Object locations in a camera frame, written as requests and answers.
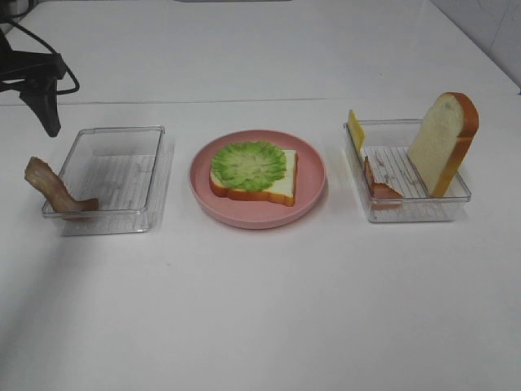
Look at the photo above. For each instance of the yellow cheese slice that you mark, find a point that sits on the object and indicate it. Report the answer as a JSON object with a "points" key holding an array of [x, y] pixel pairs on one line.
{"points": [[356, 131]]}

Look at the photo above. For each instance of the bread slice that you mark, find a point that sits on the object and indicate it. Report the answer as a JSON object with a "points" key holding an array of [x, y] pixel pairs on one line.
{"points": [[281, 191], [445, 135]]}

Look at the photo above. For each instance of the clear left plastic tray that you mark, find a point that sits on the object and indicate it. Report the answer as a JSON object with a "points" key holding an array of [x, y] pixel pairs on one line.
{"points": [[126, 170]]}

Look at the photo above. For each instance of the clear right plastic tray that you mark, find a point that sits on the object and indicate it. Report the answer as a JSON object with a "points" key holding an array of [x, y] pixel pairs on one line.
{"points": [[385, 147]]}

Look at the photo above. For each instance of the pink round plate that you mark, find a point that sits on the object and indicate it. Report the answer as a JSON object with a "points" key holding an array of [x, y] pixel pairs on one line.
{"points": [[310, 183]]}

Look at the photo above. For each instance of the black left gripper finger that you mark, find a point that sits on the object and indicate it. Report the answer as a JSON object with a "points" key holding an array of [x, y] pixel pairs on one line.
{"points": [[41, 97]]}

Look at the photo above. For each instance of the dark brown bacon strip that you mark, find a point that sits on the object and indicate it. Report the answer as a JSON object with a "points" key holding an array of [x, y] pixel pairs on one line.
{"points": [[40, 176]]}

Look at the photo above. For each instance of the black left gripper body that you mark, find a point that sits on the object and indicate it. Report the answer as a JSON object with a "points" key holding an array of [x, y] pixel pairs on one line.
{"points": [[17, 67]]}

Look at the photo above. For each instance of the pink bacon strip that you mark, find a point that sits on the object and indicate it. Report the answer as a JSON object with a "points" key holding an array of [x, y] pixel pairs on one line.
{"points": [[379, 190]]}

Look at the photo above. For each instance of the clear plastic tray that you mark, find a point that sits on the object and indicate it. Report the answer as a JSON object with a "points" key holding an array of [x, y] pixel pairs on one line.
{"points": [[126, 170], [385, 147]]}

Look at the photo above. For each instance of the green lettuce leaf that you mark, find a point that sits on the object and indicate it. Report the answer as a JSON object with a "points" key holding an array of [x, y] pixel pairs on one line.
{"points": [[249, 166]]}

